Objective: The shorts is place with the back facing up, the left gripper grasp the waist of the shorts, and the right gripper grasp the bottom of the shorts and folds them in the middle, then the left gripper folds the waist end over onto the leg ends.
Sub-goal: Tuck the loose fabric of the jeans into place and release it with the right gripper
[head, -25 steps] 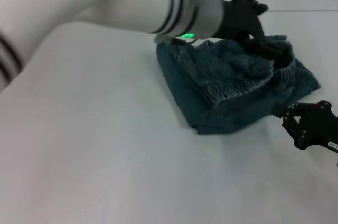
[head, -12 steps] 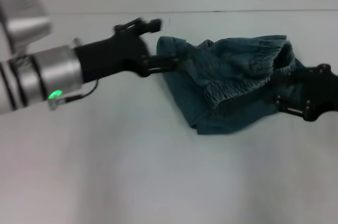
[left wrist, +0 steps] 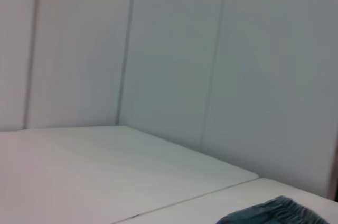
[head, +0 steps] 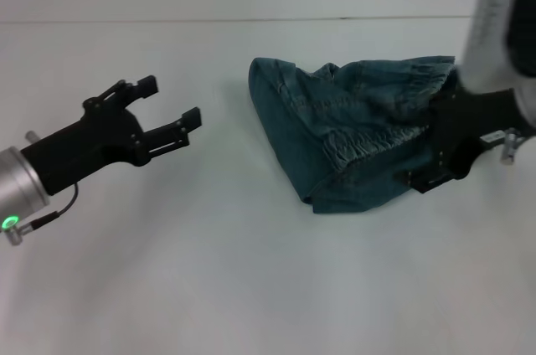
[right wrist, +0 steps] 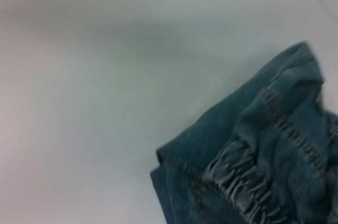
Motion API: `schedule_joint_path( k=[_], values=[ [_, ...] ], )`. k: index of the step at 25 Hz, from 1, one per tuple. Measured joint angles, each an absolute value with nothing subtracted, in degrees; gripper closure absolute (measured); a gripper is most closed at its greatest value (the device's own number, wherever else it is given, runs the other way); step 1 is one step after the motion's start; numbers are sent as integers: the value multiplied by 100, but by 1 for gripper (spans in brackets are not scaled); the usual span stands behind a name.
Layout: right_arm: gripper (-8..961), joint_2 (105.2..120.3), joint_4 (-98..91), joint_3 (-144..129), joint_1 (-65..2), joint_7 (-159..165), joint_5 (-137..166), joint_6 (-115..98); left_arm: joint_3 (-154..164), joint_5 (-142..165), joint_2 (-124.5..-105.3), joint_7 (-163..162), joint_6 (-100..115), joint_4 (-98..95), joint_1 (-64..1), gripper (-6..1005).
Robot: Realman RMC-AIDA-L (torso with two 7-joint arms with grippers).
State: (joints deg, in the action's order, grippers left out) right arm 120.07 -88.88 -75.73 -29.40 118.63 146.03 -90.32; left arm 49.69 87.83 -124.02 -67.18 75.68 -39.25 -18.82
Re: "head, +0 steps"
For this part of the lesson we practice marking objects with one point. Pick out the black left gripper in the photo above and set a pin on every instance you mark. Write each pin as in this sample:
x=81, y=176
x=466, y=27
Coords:
x=92, y=141

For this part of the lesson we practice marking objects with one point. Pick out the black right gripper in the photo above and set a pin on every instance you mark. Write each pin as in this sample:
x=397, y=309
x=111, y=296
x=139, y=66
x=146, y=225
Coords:
x=469, y=120

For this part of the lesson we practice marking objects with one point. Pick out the blue denim shorts with cartoon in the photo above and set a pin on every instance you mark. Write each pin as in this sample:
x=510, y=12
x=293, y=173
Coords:
x=318, y=137

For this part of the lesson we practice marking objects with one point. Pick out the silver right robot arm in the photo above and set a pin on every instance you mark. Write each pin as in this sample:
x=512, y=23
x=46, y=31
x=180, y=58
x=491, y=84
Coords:
x=490, y=16

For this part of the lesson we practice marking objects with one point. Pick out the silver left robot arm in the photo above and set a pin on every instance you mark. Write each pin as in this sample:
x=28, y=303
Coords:
x=17, y=187

